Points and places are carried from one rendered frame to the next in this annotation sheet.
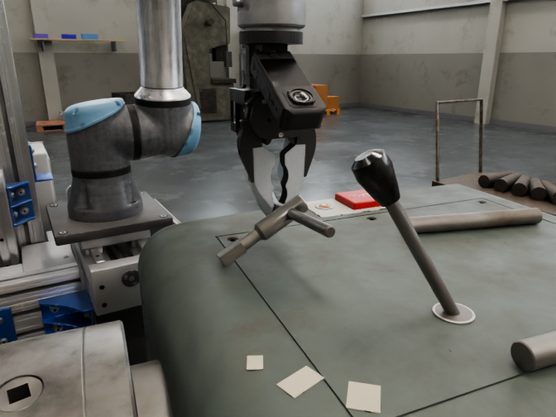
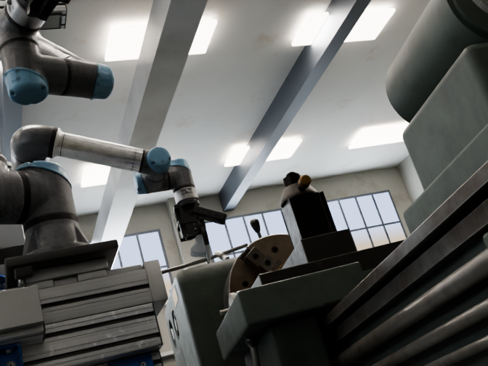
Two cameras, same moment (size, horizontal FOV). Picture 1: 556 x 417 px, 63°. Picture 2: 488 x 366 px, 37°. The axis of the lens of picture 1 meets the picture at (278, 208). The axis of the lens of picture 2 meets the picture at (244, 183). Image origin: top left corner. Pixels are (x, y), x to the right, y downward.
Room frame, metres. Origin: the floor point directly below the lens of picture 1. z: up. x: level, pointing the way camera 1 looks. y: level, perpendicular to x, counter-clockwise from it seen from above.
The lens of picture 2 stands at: (0.08, 2.20, 0.66)
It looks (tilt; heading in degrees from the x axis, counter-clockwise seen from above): 21 degrees up; 277
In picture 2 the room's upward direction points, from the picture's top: 17 degrees counter-clockwise
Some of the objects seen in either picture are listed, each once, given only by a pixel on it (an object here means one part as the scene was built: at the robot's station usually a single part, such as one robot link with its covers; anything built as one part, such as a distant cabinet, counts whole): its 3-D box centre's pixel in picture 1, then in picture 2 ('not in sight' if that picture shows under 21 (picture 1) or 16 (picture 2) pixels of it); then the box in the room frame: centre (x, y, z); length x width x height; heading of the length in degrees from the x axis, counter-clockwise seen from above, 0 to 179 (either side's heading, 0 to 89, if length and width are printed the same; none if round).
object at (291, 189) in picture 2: not in sight; (297, 194); (0.15, 0.80, 1.13); 0.08 x 0.08 x 0.03
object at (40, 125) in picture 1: (64, 120); not in sight; (10.17, 4.74, 0.17); 1.19 x 0.83 x 0.33; 120
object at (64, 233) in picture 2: not in sight; (54, 245); (0.68, 0.80, 1.21); 0.15 x 0.15 x 0.10
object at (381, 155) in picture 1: (375, 177); (255, 225); (0.36, -0.08, 1.38); 0.04 x 0.03 x 0.05; 112
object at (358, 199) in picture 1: (360, 201); not in sight; (0.69, -0.13, 1.26); 0.06 x 0.06 x 0.02; 22
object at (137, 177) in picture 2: not in sight; (152, 179); (0.62, 0.07, 1.60); 0.11 x 0.11 x 0.08; 28
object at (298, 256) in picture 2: not in sight; (316, 262); (0.16, 0.77, 1.00); 0.20 x 0.10 x 0.05; 112
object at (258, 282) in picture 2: not in sight; (357, 273); (0.09, 0.78, 0.95); 0.43 x 0.18 x 0.04; 22
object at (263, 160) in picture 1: (256, 178); (200, 248); (0.54, 0.03, 1.33); 0.06 x 0.03 x 0.09; 22
